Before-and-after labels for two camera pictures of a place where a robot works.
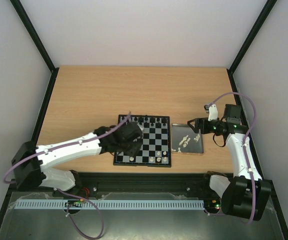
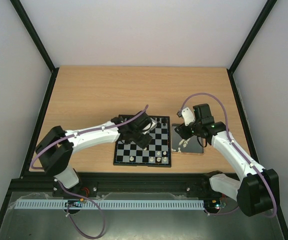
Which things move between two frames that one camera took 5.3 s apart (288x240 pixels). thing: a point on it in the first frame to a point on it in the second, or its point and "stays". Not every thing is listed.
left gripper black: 133,151 to 143,143
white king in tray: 185,141 stays
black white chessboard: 155,149 stays
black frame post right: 263,15 stays
